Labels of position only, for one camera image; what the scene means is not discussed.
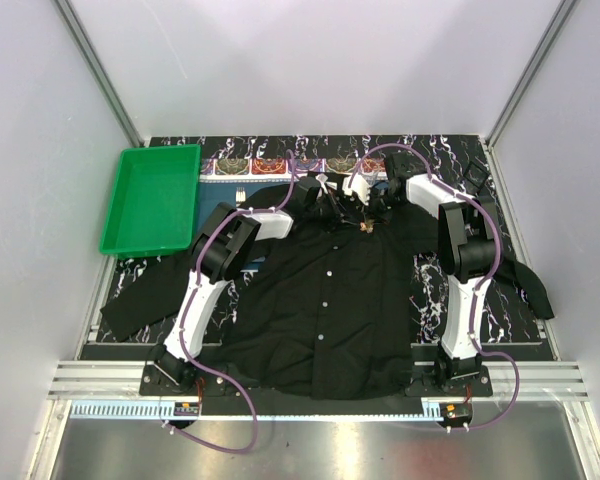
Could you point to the blue patterned placemat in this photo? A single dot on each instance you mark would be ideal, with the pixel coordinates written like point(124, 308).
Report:
point(309, 241)

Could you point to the green plastic tray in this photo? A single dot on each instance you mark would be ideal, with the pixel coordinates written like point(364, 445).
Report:
point(152, 208)

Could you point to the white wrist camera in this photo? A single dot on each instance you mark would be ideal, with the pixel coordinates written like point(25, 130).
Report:
point(323, 180)
point(356, 186)

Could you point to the black button shirt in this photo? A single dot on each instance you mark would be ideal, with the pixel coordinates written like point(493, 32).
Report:
point(339, 330)

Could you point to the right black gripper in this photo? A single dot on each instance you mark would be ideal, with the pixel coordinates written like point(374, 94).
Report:
point(376, 216)

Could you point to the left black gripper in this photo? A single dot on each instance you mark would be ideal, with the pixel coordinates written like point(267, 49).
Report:
point(337, 216)

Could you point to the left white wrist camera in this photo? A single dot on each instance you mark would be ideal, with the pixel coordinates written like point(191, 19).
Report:
point(323, 180)

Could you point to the black brooch box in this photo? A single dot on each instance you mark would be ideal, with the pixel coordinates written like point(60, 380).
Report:
point(475, 177)

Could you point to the clear drinking glass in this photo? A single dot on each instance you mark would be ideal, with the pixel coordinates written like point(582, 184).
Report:
point(370, 170)

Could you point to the gold brooch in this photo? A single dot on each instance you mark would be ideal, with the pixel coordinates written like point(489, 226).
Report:
point(367, 226)

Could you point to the silver fork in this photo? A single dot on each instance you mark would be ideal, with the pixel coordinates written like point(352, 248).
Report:
point(240, 195)

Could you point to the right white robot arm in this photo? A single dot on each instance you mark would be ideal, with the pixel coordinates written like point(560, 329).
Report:
point(469, 253)

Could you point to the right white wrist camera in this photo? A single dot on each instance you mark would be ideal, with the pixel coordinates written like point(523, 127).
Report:
point(356, 186)

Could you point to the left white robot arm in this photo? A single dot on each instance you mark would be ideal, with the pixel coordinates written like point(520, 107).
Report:
point(220, 250)

